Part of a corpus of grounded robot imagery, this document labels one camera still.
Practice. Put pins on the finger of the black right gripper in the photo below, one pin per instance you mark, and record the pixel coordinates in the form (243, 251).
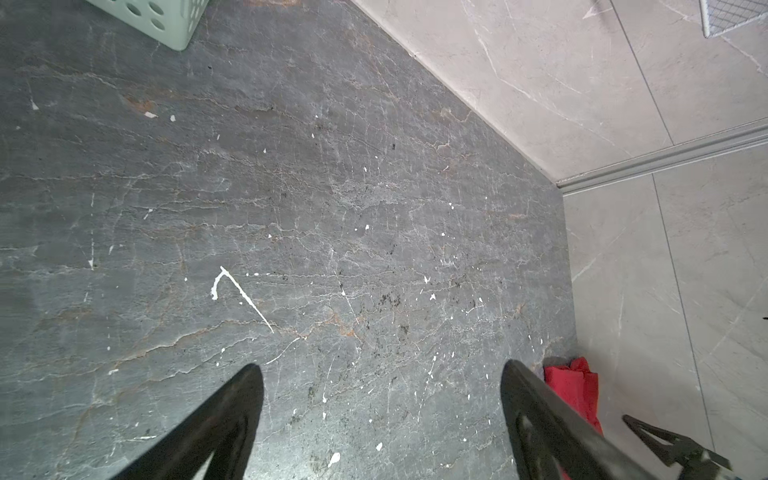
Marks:
(670, 448)

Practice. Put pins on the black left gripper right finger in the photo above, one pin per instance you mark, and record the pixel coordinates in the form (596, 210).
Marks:
(550, 440)

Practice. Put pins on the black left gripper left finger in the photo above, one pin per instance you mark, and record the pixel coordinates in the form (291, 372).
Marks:
(217, 437)

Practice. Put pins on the dark red printed t-shirt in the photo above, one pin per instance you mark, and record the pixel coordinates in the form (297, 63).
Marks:
(578, 386)

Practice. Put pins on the light green perforated plastic basket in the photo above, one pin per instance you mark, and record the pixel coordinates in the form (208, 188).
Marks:
(170, 22)

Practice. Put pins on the white wire mesh wall basket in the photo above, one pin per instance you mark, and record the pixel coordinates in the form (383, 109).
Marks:
(722, 16)

